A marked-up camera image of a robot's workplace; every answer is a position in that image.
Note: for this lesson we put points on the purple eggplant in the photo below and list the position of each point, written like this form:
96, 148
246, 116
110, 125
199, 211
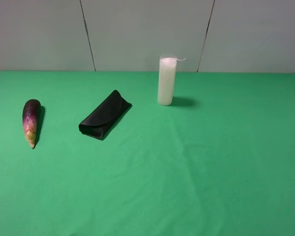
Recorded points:
30, 116

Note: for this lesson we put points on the black glasses case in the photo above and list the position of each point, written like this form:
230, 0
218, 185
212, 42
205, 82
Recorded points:
99, 122

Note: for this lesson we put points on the tall white glass candle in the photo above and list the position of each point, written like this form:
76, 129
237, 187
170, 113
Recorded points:
166, 79

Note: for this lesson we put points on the green tablecloth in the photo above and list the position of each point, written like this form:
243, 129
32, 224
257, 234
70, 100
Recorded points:
219, 162

